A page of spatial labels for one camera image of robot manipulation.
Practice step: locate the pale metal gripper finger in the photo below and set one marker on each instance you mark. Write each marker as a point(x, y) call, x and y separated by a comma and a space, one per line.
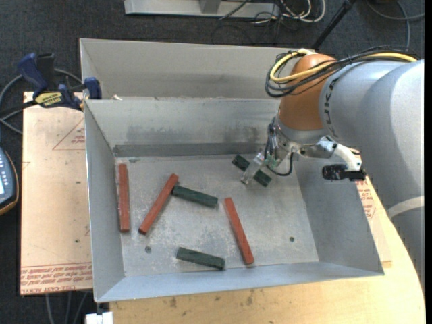
point(258, 173)
point(250, 170)

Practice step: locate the dark green block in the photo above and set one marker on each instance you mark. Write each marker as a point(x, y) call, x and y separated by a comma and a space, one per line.
point(200, 258)
point(195, 196)
point(240, 161)

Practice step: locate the red-brown flat block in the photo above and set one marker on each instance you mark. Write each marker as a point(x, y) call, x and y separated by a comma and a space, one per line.
point(239, 231)
point(158, 204)
point(123, 197)

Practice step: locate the grey metal bin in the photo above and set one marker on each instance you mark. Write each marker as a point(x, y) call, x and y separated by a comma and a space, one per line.
point(202, 221)

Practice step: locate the brown cardboard board red print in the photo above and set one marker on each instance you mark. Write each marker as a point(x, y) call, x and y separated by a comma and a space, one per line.
point(54, 194)

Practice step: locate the black cylinder on white bracket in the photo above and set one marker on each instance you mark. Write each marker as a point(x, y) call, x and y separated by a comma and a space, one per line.
point(339, 172)

